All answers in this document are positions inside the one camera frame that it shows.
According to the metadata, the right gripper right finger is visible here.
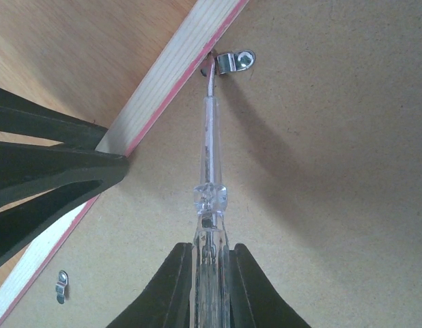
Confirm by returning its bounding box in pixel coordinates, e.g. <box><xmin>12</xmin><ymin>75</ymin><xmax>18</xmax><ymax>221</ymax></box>
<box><xmin>229</xmin><ymin>243</ymin><xmax>309</xmax><ymax>327</ymax></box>

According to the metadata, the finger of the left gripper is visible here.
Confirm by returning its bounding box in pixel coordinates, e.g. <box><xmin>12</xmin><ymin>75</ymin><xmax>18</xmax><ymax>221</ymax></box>
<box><xmin>0</xmin><ymin>88</ymin><xmax>129</xmax><ymax>267</ymax></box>

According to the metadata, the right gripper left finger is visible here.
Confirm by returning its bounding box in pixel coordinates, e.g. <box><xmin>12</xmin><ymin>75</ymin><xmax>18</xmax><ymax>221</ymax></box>
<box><xmin>108</xmin><ymin>243</ymin><xmax>192</xmax><ymax>328</ymax></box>

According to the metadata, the pink photo frame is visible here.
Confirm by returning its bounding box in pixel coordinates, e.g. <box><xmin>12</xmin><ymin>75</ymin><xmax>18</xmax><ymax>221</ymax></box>
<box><xmin>0</xmin><ymin>1</ymin><xmax>422</xmax><ymax>327</ymax></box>

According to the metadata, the metal frame clip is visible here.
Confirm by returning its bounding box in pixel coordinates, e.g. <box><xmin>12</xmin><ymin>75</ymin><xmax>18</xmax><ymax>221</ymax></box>
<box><xmin>216</xmin><ymin>50</ymin><xmax>256</xmax><ymax>74</ymax></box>
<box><xmin>55</xmin><ymin>270</ymin><xmax>68</xmax><ymax>304</ymax></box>

